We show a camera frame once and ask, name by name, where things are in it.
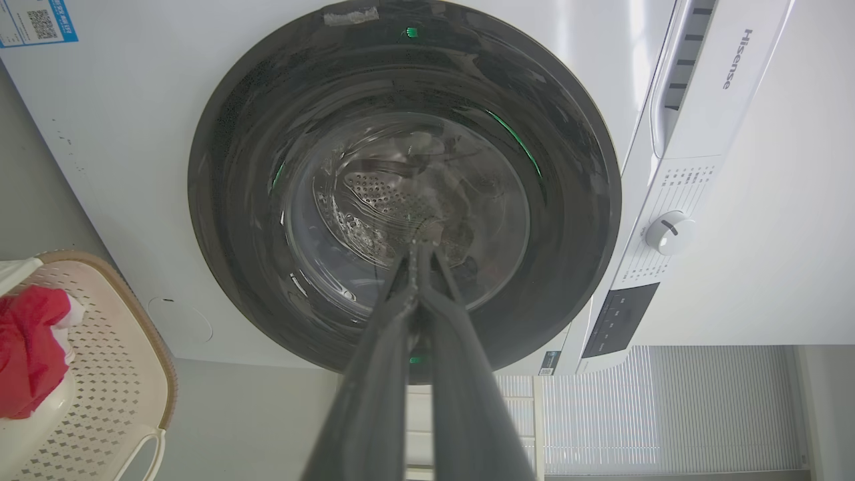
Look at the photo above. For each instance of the red garment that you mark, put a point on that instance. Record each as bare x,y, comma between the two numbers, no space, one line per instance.
27,347

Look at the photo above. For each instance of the small blue energy label sticker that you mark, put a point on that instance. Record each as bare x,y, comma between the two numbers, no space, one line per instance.
549,363

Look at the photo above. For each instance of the white window blind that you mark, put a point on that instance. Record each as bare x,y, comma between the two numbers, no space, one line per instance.
668,407

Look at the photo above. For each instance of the cream perforated laundry basket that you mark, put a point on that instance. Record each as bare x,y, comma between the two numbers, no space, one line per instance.
113,374

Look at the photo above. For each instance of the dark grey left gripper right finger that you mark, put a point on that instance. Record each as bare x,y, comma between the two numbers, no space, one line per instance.
467,401

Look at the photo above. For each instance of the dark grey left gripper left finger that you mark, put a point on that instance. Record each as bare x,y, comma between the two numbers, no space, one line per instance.
374,394

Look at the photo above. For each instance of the white Hisense washing machine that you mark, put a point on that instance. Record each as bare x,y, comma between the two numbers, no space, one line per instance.
120,133

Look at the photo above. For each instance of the dark round washing machine door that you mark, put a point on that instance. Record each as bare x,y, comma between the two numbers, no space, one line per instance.
401,133

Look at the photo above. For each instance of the blue QR code sticker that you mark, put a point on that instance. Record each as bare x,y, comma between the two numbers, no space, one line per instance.
33,20

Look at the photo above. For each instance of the white control dial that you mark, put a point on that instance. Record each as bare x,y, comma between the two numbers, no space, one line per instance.
669,232

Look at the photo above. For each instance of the black display panel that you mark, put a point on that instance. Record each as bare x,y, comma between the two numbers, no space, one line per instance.
618,321

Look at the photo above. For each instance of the white garment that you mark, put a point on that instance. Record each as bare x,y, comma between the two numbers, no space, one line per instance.
67,327

